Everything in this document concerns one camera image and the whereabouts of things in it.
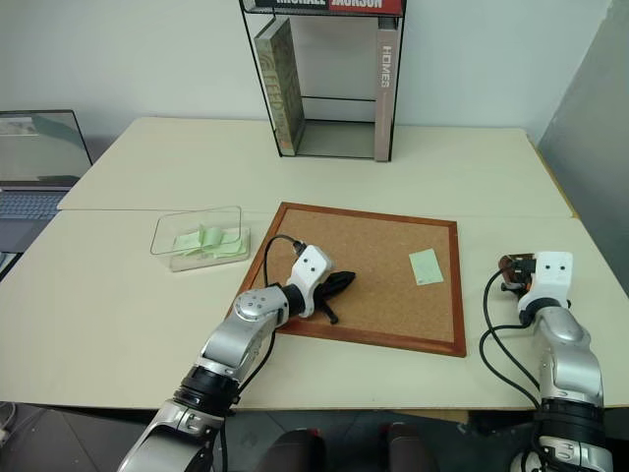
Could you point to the wood-framed cork board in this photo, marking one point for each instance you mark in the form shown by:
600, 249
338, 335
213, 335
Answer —
373, 305

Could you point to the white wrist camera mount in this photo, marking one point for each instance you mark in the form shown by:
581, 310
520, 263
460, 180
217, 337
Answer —
312, 268
550, 275

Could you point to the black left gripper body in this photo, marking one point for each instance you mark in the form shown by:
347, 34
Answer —
324, 291

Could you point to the clear plastic box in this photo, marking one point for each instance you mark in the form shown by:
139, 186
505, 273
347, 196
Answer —
196, 260

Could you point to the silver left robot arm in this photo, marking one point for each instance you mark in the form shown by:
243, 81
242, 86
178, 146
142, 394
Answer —
236, 339

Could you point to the light green sticky note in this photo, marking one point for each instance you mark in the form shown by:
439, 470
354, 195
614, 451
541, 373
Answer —
425, 266

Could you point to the grey laptop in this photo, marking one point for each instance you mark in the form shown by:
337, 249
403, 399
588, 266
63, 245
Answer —
34, 147

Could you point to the folded green note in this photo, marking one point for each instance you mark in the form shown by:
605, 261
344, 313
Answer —
211, 237

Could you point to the taupe Homes book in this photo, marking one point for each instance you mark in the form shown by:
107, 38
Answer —
384, 113

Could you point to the grey partition panel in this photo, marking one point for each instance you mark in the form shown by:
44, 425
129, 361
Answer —
594, 147

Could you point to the flat green note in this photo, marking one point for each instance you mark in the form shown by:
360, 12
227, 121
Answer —
230, 247
188, 242

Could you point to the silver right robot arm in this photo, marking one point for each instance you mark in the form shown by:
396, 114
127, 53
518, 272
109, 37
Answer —
570, 354

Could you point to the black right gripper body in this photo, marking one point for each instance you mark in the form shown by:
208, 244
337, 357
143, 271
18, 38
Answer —
522, 274

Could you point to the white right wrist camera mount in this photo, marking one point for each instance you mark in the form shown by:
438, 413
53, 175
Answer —
550, 275

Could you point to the black and red book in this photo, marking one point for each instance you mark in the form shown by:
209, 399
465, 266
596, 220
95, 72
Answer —
354, 4

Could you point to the olive patterned book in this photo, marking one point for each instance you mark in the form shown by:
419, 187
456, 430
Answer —
282, 88

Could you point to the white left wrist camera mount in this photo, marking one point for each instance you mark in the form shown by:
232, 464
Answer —
312, 268

